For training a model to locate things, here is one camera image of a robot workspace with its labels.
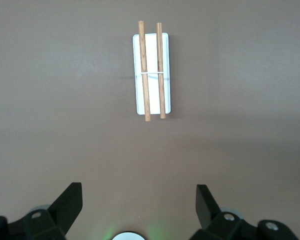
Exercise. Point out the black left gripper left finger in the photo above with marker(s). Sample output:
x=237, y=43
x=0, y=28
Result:
x=62, y=207

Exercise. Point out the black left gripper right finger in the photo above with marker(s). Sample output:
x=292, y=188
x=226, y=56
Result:
x=205, y=207

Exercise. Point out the white rack base tray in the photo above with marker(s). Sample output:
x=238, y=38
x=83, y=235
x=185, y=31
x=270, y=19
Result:
x=153, y=95

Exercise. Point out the wooden rack rod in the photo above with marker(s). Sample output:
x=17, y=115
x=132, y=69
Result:
x=143, y=50
x=160, y=50

